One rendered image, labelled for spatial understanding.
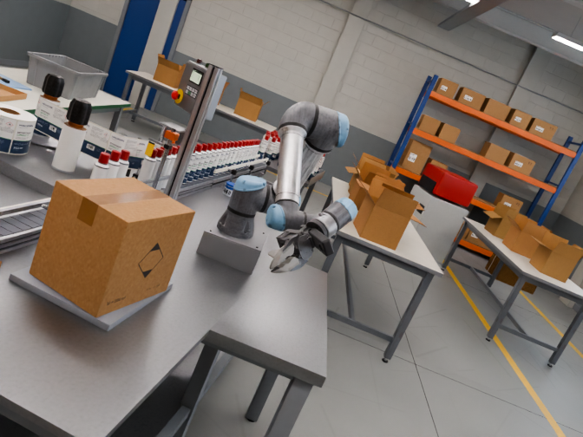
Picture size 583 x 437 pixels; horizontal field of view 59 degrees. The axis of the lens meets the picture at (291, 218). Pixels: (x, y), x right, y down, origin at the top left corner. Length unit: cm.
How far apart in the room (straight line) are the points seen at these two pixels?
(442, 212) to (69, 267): 637
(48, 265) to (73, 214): 16
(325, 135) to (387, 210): 179
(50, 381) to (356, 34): 888
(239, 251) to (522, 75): 861
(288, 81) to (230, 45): 123
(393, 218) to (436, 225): 390
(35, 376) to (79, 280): 29
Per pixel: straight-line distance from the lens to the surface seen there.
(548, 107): 1045
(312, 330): 180
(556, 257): 570
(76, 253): 139
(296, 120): 171
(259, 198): 200
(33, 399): 116
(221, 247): 199
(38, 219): 178
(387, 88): 974
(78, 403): 117
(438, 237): 749
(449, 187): 734
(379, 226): 353
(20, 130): 230
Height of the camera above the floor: 157
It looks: 14 degrees down
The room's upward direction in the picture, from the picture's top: 23 degrees clockwise
